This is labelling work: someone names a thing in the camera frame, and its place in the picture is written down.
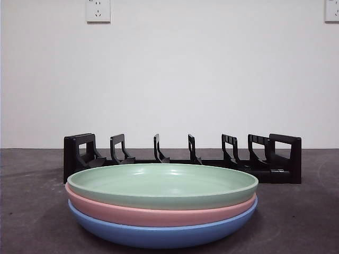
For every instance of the black plastic dish rack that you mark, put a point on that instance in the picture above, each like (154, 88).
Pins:
(294, 158)

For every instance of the pink plate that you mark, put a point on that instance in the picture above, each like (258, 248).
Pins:
(132, 215)

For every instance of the light green plate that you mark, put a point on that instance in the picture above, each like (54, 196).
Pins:
(132, 182)

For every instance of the white wall power outlet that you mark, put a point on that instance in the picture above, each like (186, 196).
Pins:
(332, 12)
(98, 12)

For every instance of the light blue plate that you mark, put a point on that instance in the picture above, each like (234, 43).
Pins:
(159, 236)

